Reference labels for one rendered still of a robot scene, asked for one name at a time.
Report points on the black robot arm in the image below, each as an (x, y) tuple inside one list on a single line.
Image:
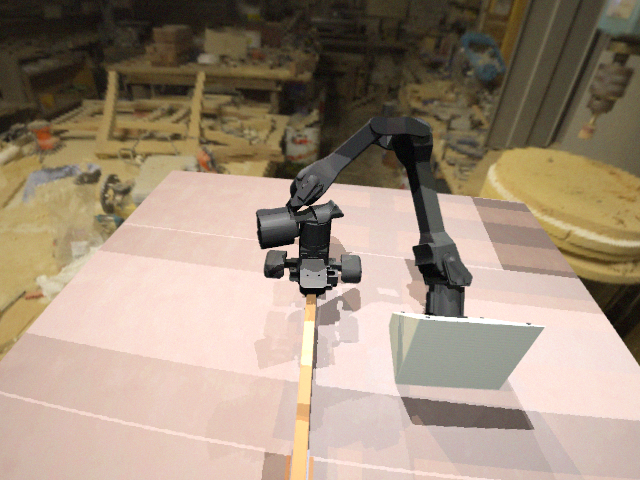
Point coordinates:
[(436, 254)]

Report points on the long wooden plank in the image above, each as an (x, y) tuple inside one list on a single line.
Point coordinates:
[(299, 462)]

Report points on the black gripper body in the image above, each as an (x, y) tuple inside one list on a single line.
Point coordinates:
[(275, 262)]

